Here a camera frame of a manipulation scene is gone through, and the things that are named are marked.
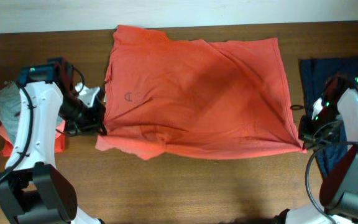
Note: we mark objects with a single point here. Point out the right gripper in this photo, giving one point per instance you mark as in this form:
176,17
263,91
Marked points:
309,139

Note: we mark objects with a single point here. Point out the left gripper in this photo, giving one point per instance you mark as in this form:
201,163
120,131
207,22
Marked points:
96,124

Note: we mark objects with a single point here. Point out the orange-red printed t-shirt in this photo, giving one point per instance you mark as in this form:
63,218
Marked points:
199,99

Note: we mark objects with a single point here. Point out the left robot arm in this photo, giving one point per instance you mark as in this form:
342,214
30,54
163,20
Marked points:
31,188

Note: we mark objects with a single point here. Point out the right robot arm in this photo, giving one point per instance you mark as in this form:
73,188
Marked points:
338,195

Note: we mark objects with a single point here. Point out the navy blue garment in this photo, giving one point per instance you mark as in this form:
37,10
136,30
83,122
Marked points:
314,74

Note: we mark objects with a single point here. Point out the grey crumpled shirt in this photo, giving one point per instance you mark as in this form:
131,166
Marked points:
10,109

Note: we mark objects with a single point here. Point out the salmon pink folded shirt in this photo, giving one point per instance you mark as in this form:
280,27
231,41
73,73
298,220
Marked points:
59,127

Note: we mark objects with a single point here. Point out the red folded shirt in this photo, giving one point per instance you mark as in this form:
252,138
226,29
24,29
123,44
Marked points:
8,147

